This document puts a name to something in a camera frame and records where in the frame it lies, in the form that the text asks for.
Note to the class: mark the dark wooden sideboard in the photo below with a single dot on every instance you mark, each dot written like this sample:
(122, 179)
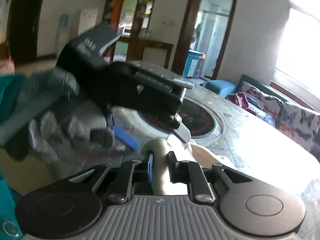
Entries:
(152, 51)

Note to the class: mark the magenta cloth on sofa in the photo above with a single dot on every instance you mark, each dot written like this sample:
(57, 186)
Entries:
(241, 101)

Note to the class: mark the blue cabinet in doorway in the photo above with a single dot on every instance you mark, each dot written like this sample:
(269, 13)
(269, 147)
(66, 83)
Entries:
(193, 63)

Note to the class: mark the butterfly print sofa cushion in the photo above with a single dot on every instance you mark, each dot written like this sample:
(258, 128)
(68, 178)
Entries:
(300, 124)

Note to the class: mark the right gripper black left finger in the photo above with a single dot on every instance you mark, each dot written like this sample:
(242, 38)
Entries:
(133, 177)

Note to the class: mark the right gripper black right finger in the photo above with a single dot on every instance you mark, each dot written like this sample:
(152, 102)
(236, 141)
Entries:
(191, 174)

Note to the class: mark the cream white garment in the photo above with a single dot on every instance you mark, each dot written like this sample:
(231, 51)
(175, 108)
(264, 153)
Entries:
(163, 170)

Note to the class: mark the white refrigerator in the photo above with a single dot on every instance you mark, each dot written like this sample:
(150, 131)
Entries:
(84, 20)

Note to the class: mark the blue pillow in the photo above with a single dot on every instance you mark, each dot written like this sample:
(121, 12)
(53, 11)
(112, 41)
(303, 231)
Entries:
(220, 87)

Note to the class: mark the round black induction cooktop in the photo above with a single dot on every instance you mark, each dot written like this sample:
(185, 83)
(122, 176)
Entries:
(204, 124)

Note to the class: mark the grey gloved left hand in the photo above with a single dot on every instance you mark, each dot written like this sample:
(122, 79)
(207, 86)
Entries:
(45, 115)

